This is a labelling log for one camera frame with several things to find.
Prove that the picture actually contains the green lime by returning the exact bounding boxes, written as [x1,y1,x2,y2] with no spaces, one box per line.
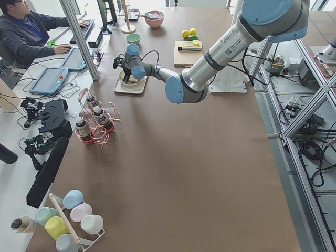
[189,35,198,41]

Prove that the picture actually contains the tea bottle one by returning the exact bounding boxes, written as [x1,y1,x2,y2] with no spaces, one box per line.
[86,96,99,111]

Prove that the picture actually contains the tea bottle three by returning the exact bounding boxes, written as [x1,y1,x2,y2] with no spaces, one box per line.
[76,117,90,137]

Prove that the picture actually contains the teach pendant far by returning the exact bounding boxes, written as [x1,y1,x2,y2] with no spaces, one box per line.
[60,48,86,72]

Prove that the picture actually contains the yellow lemon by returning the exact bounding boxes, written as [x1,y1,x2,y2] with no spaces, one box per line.
[181,29,190,38]
[189,27,197,35]

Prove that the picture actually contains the steel muddler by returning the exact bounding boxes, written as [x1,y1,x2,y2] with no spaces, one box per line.
[177,46,202,51]

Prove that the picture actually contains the seated person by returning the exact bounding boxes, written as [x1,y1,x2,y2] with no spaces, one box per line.
[0,0,90,69]

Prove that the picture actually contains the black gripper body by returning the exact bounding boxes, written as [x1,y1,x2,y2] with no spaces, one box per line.
[122,62,131,76]

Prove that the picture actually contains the clear ice cubes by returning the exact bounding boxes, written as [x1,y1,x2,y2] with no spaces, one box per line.
[145,12,163,20]

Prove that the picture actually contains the pink cup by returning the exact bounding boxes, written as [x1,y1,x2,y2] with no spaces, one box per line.
[70,203,92,223]

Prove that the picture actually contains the yellow lemon near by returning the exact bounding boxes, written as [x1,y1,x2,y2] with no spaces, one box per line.
[181,29,190,38]

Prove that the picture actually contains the white cup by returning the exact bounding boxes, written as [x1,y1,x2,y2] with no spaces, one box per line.
[80,214,103,235]

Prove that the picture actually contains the paper coffee cup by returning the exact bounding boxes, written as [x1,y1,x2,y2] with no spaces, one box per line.
[10,216,36,233]

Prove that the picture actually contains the bread slice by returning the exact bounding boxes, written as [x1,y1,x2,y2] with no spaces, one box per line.
[128,77,139,83]

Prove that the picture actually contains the yellow cup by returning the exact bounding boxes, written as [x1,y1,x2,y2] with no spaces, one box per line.
[45,216,70,240]

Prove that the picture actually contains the tea bottle two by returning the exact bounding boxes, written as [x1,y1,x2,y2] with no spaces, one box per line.
[94,106,109,125]

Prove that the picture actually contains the pink bowl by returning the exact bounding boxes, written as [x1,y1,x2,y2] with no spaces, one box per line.
[144,10,164,28]

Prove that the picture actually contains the teach pendant near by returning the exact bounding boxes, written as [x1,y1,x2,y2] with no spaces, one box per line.
[29,67,69,95]

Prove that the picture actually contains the white round plate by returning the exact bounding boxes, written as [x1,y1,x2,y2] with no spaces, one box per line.
[118,71,146,87]

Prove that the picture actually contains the green ceramic bowl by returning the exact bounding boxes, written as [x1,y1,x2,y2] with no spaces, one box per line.
[125,33,141,45]

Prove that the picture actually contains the teach pendant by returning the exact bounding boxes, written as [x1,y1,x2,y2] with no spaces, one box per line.
[29,67,69,95]
[60,48,86,72]

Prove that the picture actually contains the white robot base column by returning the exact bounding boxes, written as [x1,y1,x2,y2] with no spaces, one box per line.
[209,0,249,94]

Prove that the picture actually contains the wooden cup stand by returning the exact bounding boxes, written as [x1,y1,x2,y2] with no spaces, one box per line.
[118,0,137,34]

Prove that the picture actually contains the bamboo cutting board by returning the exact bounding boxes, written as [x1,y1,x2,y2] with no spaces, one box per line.
[173,41,203,67]

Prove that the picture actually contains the black keyboard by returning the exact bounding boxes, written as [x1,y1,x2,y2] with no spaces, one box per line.
[69,19,95,44]

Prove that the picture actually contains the pale blue cup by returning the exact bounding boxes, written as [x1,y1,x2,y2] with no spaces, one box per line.
[56,234,80,252]

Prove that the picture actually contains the mint cup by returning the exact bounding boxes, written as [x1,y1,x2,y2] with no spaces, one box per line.
[35,207,59,226]

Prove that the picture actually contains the yellow lemon far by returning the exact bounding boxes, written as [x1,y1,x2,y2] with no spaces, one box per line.
[189,27,197,35]

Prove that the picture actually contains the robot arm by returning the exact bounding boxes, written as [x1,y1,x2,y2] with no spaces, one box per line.
[121,0,310,103]

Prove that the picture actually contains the copper wire bottle rack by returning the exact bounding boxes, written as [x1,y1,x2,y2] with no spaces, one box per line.
[75,88,121,148]

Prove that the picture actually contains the cream rabbit tray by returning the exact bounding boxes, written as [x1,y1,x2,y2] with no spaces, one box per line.
[113,77,147,95]

